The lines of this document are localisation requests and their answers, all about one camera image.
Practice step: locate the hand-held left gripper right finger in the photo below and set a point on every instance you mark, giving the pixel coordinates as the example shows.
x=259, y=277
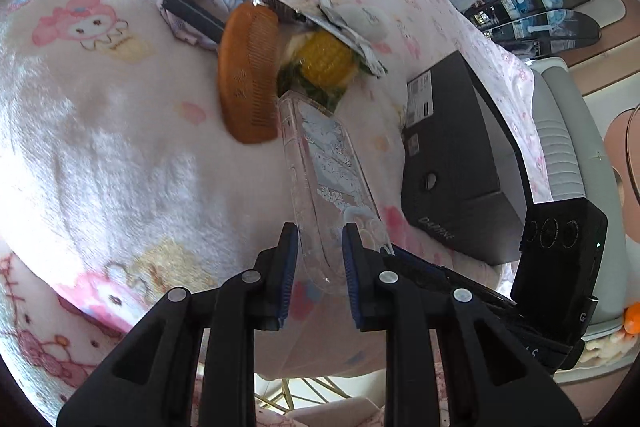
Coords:
x=351, y=277

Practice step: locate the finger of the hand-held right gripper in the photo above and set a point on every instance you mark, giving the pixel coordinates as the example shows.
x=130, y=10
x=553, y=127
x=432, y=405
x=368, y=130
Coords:
x=435, y=269

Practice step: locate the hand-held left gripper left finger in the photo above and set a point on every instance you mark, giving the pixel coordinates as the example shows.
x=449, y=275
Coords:
x=289, y=272

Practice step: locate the clear phone case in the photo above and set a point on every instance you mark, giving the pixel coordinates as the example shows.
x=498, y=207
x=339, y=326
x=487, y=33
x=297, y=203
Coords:
x=325, y=157

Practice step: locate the black cardboard box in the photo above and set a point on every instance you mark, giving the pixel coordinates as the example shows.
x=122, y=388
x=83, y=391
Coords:
x=450, y=147

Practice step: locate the packaged corn cob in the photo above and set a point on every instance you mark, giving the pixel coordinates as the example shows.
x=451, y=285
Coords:
x=322, y=57

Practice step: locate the orange toy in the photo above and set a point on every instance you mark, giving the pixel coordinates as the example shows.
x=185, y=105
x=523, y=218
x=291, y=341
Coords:
x=632, y=319

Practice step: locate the grey ribbed sofa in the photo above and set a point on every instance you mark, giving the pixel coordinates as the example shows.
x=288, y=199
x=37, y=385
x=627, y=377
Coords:
x=565, y=142

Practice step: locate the round glass table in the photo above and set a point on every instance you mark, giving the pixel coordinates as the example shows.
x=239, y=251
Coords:
x=625, y=142

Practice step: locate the wooden comb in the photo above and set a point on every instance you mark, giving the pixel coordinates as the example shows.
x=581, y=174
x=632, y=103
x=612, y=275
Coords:
x=245, y=77

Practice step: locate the pink cartoon printed blanket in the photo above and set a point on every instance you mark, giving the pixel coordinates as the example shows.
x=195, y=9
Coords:
x=125, y=132

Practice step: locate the lilac patterned cloth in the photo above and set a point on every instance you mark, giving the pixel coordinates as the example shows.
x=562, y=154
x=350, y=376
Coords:
x=177, y=28

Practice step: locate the black display frame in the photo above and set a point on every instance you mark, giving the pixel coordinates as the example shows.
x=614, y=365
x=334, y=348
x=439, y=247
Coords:
x=192, y=9

